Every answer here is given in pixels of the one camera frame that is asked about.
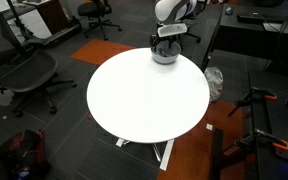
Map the black mesh office chair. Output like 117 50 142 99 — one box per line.
0 4 78 118

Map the black clamp orange handle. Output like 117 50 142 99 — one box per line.
227 86 279 118
235 128 288 153

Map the black kick scooter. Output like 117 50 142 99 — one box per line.
6 0 84 48

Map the brown wooden cabinet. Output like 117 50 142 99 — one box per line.
22 0 74 35

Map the black swivel office chair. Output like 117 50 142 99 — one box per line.
77 0 124 42

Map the black chair base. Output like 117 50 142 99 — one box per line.
180 19 202 45

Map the black office desk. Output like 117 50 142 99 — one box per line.
200 3 288 73

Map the dark computer mouse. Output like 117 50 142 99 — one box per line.
224 5 235 16

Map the black upright post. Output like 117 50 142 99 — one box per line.
209 128 226 180

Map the grey bowl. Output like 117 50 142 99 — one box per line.
150 41 182 65

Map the white cabinet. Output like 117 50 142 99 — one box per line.
3 8 54 40

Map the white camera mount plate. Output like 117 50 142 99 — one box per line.
156 22 188 39

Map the black work table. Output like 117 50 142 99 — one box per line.
248 69 288 180

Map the clear plastic bag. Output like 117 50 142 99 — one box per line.
203 66 225 104

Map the white table base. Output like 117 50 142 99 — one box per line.
115 137 176 172

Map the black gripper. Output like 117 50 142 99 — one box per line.
149 32 182 56

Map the red black backpack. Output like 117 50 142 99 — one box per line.
0 129 51 180

